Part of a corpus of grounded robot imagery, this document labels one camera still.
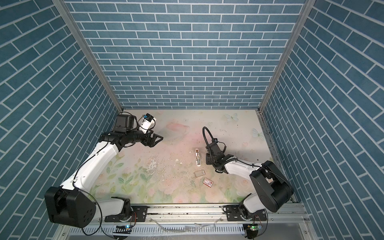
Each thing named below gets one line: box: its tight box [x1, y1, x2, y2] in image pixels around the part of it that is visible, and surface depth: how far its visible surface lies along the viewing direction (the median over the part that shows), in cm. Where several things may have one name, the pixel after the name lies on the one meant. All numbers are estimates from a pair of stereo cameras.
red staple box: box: [202, 177, 214, 188], surface depth 85 cm
